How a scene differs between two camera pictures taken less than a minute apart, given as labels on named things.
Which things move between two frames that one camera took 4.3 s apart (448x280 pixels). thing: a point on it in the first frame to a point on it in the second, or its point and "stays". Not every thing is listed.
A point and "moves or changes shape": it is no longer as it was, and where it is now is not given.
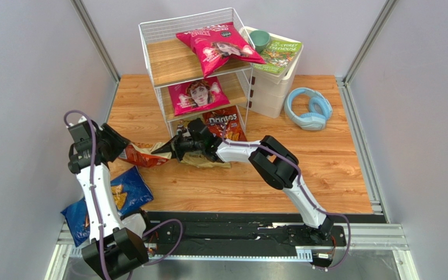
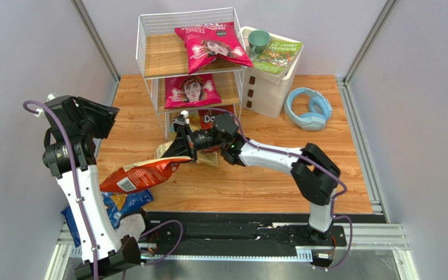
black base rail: x=247 y=233 stays
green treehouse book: x=277 y=55 stays
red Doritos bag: x=230 y=116 moves or changes shape
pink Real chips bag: x=216 y=44 moves or changes shape
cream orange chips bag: x=140 y=154 to x=140 y=175
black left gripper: x=119 y=142 to x=106 y=115
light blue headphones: x=321 y=109 stays
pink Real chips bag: x=197 y=95 moves or changes shape
